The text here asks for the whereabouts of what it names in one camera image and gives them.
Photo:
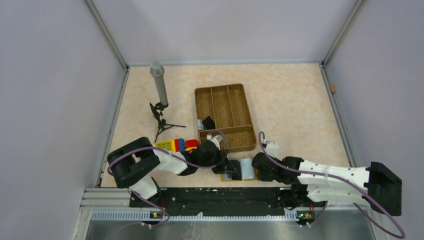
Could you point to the yellow leather card holder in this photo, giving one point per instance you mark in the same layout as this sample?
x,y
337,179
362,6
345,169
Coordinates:
x,y
248,172

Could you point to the red rounded toy block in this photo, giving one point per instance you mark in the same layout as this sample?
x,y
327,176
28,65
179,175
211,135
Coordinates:
x,y
191,143

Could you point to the small brown corner object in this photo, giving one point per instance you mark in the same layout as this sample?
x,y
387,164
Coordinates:
x,y
332,88

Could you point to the grey microphone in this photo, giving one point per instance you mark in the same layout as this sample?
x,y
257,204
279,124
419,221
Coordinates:
x,y
157,71

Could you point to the blue toy block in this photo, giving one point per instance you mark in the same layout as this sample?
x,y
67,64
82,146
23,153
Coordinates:
x,y
181,144

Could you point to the yellow green window block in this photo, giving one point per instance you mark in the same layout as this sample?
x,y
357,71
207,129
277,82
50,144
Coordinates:
x,y
168,145

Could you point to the stack of black cards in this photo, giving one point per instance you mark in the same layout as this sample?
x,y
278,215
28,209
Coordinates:
x,y
206,124

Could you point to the yellow no-entry sign block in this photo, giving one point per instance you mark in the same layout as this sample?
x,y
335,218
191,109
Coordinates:
x,y
191,149

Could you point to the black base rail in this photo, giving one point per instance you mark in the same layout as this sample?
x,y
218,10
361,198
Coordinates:
x,y
230,202

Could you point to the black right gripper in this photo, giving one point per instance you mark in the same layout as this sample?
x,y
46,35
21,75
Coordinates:
x,y
263,177

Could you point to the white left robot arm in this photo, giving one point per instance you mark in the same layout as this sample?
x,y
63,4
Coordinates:
x,y
131,164

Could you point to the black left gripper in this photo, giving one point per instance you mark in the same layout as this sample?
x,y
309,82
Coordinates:
x,y
224,167

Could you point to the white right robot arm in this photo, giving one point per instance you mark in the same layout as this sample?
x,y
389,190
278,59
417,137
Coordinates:
x,y
375,186

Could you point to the woven wicker divided tray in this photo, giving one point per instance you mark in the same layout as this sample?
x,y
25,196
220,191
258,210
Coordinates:
x,y
228,107

